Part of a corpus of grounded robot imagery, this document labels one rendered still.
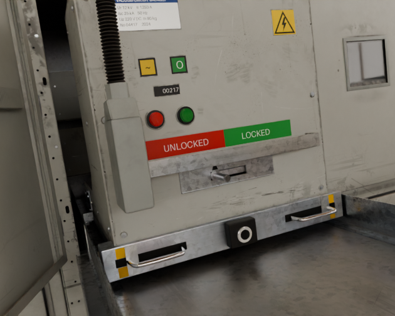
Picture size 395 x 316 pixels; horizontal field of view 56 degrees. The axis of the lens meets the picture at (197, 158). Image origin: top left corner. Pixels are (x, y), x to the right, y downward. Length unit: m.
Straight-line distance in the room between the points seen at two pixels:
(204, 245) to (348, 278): 0.26
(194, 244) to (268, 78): 0.37
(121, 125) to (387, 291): 0.46
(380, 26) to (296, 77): 0.58
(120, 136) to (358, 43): 0.91
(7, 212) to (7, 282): 0.13
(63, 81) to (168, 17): 0.87
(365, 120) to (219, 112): 0.66
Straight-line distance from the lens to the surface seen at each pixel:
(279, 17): 0.84
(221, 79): 0.74
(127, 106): 0.57
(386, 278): 0.68
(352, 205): 0.90
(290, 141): 0.77
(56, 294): 0.98
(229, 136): 0.74
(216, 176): 0.71
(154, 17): 0.72
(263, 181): 0.79
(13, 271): 0.80
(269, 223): 0.80
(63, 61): 1.72
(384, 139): 1.35
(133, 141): 0.56
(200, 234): 0.73
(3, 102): 0.79
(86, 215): 1.02
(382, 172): 1.35
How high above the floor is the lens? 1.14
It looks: 6 degrees down
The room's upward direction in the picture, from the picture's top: 8 degrees counter-clockwise
